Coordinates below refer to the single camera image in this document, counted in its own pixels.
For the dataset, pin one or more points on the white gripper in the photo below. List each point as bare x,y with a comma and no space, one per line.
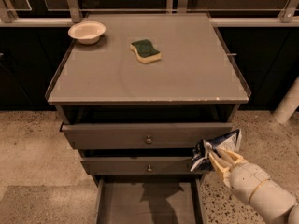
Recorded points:
248,178

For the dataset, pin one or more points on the blue chip bag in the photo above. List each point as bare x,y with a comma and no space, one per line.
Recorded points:
229,141

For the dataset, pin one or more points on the top drawer knob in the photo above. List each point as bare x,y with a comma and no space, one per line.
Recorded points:
148,139

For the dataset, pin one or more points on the grey drawer cabinet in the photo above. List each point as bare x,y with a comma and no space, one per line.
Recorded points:
194,68

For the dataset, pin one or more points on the grey bottom drawer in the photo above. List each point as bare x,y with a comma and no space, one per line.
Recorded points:
150,199

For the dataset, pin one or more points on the grey drawer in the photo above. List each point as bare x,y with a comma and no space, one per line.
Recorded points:
173,161
127,126
150,199

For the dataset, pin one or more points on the grey middle drawer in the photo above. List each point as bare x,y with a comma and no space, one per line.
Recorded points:
173,161

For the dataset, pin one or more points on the grey top drawer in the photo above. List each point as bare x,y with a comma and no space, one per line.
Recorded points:
127,126

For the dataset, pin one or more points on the green yellow sponge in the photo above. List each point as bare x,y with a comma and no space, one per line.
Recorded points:
144,51

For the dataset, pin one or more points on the white paper bowl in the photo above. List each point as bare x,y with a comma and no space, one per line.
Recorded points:
87,32

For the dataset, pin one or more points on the white pipe post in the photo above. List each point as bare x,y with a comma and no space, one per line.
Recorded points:
288,104

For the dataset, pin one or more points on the metal window rail frame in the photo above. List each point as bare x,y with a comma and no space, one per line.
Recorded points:
220,13

